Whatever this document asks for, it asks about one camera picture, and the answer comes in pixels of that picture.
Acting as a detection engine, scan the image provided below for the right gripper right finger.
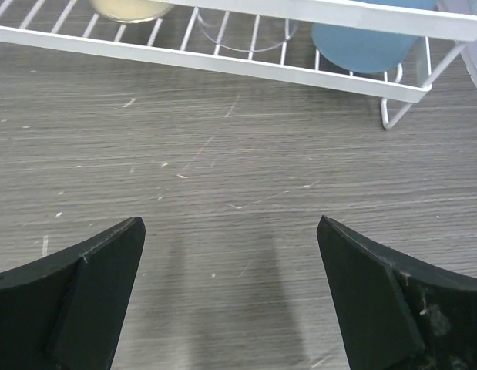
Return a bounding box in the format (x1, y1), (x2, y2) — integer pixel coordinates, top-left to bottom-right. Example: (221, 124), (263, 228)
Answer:
(317, 216), (477, 370)

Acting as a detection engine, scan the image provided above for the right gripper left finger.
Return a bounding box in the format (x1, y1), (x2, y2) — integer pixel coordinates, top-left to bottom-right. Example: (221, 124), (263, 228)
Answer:
(0, 217), (146, 369)

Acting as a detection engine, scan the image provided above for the light blue plastic cup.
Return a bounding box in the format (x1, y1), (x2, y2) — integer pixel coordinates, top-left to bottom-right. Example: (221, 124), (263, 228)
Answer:
(311, 23), (418, 73)

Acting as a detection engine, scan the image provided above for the clear glass amber base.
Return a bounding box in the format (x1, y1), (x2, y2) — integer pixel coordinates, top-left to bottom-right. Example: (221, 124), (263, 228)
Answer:
(89, 0), (174, 23)

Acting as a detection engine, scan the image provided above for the clear plastic cup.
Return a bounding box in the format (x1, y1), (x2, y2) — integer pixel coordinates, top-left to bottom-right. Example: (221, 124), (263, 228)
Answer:
(197, 8), (299, 55)

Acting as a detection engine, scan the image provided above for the white wire dish rack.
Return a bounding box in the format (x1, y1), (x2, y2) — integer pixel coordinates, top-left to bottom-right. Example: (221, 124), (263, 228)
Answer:
(0, 1), (477, 129)

